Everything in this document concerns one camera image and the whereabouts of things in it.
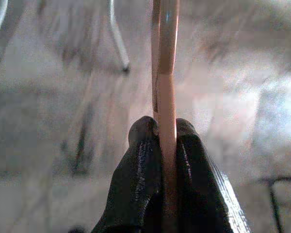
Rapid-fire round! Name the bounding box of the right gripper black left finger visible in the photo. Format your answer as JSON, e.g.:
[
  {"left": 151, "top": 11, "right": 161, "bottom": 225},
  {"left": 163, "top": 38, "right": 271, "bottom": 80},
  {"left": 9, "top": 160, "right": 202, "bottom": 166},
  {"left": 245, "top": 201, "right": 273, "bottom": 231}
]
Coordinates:
[{"left": 91, "top": 116, "right": 164, "bottom": 233}]

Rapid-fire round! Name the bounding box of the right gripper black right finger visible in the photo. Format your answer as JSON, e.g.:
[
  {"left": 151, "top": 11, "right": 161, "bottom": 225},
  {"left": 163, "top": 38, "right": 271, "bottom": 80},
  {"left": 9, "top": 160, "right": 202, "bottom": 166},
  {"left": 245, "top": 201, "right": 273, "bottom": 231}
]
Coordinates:
[{"left": 176, "top": 118, "right": 252, "bottom": 233}]

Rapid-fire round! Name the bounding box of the white plastic hanger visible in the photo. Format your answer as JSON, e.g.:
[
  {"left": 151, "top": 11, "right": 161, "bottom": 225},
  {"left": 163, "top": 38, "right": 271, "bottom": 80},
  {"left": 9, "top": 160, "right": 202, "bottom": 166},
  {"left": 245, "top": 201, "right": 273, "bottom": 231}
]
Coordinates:
[{"left": 151, "top": 0, "right": 180, "bottom": 219}]

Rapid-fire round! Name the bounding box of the black metal drying rack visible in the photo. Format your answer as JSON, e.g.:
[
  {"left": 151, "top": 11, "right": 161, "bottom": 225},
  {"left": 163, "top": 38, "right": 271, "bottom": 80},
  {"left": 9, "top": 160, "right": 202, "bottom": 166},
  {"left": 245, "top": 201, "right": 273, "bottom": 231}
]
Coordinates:
[{"left": 257, "top": 177, "right": 291, "bottom": 233}]

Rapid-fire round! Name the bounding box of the pale folding table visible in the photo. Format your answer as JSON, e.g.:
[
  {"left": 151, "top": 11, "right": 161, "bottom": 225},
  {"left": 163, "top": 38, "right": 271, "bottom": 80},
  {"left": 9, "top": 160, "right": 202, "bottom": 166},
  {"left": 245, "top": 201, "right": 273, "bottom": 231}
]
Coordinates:
[{"left": 106, "top": 0, "right": 131, "bottom": 73}]

